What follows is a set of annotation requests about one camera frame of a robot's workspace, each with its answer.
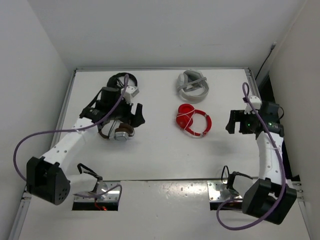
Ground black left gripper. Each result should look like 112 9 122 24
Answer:
107 93 144 127

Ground white headphone cable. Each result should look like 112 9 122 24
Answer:
176 107 208 138

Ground red headphones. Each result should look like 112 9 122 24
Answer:
175 103 212 137

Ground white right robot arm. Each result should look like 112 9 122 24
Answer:
225 96 297 225

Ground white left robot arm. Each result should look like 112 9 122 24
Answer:
26 86 145 205

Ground brown silver headphones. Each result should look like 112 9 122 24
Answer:
98 120 135 141

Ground black headphones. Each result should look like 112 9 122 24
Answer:
105 72 138 92

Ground grey white headphones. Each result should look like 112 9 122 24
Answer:
176 69 210 103

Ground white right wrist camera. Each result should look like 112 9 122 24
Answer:
243 95 262 115

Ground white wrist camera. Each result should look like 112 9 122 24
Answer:
243 95 262 115
121 85 140 105

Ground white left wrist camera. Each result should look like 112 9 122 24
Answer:
121 85 140 105

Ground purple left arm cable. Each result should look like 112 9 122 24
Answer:
12 73 131 201

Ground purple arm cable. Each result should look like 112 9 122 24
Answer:
12 73 131 201
216 82 287 231

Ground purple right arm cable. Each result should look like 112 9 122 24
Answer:
216 82 287 231

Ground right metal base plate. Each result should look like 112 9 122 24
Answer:
207 180 242 203

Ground metal base plate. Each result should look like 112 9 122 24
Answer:
207 180 242 203
74 181 123 202

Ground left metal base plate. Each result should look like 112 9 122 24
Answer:
74 181 123 202

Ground black wall cable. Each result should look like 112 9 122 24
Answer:
255 43 277 80

